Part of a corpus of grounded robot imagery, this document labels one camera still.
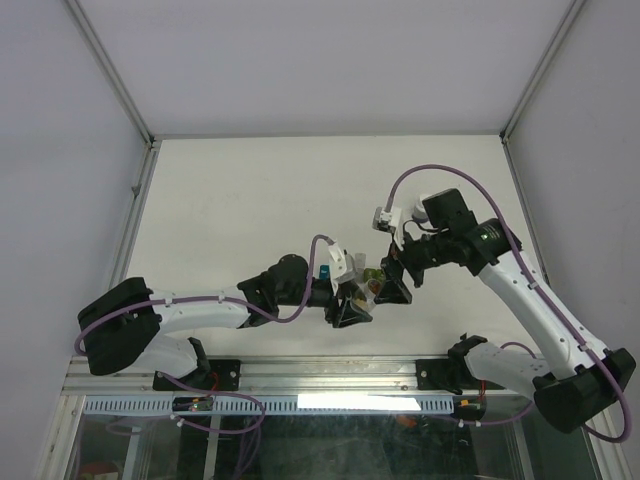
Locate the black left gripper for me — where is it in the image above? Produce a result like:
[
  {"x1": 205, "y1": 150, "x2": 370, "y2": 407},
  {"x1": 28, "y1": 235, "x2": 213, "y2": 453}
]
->
[{"x1": 278, "y1": 279, "x2": 372, "y2": 327}]

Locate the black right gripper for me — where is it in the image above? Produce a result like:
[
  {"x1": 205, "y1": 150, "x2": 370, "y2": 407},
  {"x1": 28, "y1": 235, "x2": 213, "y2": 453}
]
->
[{"x1": 374, "y1": 226, "x2": 451, "y2": 305}]

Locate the clear glass pill bottle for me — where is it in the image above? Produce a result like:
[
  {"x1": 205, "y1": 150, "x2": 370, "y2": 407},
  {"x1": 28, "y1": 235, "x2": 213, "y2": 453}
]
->
[{"x1": 352, "y1": 278, "x2": 383, "y2": 312}]

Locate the weekly pill organizer strip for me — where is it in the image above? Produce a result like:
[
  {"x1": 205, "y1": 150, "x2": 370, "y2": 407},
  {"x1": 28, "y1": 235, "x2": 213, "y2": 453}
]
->
[{"x1": 317, "y1": 253, "x2": 386, "y2": 283}]

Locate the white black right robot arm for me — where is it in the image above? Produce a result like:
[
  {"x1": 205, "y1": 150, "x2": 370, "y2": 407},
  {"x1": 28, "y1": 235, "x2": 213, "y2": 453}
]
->
[{"x1": 373, "y1": 189, "x2": 636, "y2": 433}]

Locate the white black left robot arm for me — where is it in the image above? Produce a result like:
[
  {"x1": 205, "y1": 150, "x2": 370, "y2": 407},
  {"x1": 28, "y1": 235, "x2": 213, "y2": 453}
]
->
[{"x1": 78, "y1": 254, "x2": 373, "y2": 389}]

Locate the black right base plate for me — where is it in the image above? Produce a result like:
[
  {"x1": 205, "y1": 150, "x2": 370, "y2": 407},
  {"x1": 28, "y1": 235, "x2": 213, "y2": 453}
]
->
[{"x1": 414, "y1": 357, "x2": 481, "y2": 395}]

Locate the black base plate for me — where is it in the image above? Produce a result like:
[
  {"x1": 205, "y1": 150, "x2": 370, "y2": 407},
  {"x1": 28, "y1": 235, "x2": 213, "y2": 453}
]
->
[
  {"x1": 414, "y1": 357, "x2": 481, "y2": 395},
  {"x1": 176, "y1": 358, "x2": 242, "y2": 392}
]

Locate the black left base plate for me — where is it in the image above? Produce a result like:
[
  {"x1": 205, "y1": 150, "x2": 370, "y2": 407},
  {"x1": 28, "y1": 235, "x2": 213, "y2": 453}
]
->
[{"x1": 176, "y1": 358, "x2": 242, "y2": 392}]

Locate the aluminium mounting rail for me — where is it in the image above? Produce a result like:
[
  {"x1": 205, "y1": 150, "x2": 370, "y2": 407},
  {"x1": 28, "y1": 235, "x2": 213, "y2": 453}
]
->
[{"x1": 62, "y1": 352, "x2": 601, "y2": 401}]

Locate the aluminium frame post right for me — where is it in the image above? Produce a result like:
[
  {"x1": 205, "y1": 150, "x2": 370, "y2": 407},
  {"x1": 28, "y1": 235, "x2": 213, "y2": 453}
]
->
[{"x1": 498, "y1": 0, "x2": 589, "y2": 146}]

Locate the aluminium frame post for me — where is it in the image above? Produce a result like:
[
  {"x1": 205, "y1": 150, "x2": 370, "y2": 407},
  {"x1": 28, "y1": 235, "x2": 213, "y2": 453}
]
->
[
  {"x1": 498, "y1": 0, "x2": 589, "y2": 146},
  {"x1": 62, "y1": 0, "x2": 162, "y2": 151}
]

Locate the grey slotted cable duct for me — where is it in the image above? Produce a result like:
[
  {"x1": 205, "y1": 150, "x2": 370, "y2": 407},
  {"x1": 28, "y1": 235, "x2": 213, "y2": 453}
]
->
[{"x1": 84, "y1": 393, "x2": 454, "y2": 417}]

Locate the aluminium frame post left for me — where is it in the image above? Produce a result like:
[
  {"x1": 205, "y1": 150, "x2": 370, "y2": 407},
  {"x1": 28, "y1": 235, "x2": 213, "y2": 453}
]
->
[{"x1": 62, "y1": 0, "x2": 162, "y2": 151}]

